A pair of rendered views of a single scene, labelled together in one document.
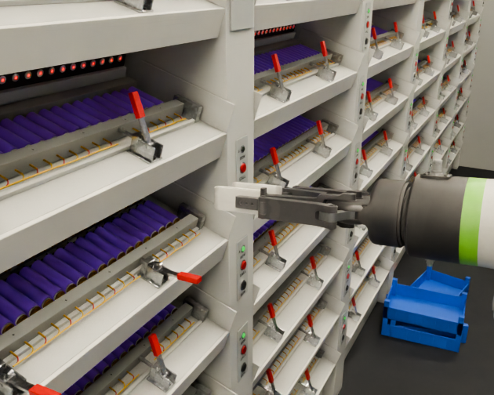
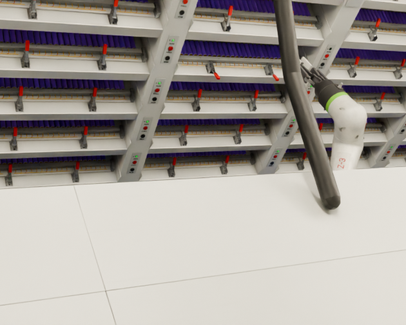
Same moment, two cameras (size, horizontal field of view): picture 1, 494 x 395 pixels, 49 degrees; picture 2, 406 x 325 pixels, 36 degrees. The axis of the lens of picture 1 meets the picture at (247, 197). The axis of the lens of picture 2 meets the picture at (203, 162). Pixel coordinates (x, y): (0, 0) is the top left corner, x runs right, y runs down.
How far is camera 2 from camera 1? 1.77 m
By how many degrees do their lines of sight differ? 28
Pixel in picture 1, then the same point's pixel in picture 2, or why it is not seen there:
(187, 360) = (265, 109)
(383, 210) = (319, 86)
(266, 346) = not seen: hidden behind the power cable
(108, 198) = (263, 39)
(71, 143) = (264, 17)
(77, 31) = not seen: outside the picture
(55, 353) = (225, 70)
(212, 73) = (331, 15)
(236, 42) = (346, 10)
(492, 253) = (330, 111)
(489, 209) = (336, 100)
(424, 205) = (326, 90)
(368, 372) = not seen: hidden behind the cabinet
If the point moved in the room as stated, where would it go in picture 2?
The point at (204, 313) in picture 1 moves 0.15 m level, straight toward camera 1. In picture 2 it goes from (283, 100) to (267, 112)
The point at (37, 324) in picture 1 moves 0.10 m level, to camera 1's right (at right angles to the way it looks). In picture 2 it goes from (225, 60) to (245, 74)
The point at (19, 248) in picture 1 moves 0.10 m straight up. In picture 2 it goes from (232, 38) to (241, 15)
